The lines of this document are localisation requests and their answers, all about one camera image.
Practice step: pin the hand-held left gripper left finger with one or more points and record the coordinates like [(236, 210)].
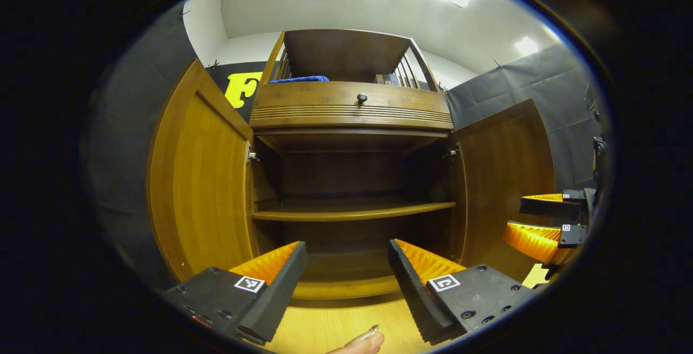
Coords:
[(281, 294)]

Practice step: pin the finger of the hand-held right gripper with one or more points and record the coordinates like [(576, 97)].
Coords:
[(530, 241), (547, 209)]

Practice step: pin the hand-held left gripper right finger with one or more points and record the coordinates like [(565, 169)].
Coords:
[(411, 300)]

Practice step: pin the wooden cabinet door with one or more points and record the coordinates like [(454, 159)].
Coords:
[(206, 181), (503, 164)]

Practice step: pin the wooden cabinet shelf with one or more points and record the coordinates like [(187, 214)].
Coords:
[(352, 212)]

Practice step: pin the metal door hinge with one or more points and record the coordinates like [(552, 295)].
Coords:
[(453, 152), (252, 155)]

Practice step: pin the wooden cabinet drawer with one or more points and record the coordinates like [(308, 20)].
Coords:
[(308, 94)]

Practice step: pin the small ceiling light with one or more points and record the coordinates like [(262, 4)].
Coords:
[(526, 45)]

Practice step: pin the row of small books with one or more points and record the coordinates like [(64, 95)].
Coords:
[(387, 79)]

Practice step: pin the black round drawer knob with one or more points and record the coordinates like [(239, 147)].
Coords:
[(362, 98)]

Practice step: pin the blue cloth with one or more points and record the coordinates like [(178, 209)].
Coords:
[(300, 79)]

